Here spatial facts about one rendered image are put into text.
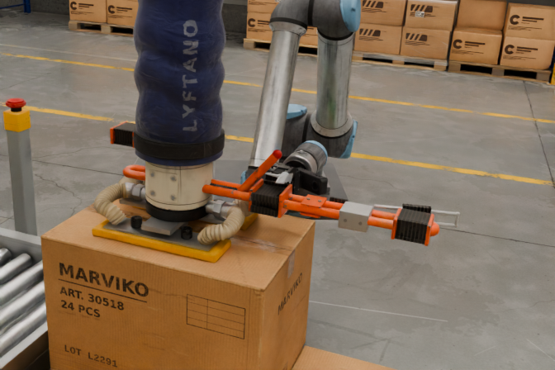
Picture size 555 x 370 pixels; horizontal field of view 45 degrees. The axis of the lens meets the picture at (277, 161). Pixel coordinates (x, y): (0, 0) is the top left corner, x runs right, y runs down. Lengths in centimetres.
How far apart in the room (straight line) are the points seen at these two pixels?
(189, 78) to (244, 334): 60
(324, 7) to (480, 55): 682
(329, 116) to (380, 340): 116
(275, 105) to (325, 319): 144
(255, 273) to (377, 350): 150
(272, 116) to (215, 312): 64
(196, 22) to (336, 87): 80
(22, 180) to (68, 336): 95
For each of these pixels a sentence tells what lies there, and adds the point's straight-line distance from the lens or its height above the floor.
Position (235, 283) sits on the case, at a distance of 153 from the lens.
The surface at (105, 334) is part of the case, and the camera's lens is 180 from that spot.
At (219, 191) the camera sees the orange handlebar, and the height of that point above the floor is 108.
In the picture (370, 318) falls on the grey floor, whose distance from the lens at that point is 320.
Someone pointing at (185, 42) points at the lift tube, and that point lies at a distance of 152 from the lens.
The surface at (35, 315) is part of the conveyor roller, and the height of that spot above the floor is 55.
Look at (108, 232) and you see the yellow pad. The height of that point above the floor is 96.
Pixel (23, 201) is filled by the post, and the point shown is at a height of 65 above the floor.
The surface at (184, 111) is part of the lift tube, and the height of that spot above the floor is 129.
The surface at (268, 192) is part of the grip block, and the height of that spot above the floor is 109.
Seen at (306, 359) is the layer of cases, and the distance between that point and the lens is 198.
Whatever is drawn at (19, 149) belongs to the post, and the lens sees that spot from 264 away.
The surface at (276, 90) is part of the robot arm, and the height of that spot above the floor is 124.
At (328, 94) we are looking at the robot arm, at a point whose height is 117.
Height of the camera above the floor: 172
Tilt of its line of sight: 20 degrees down
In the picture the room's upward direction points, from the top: 3 degrees clockwise
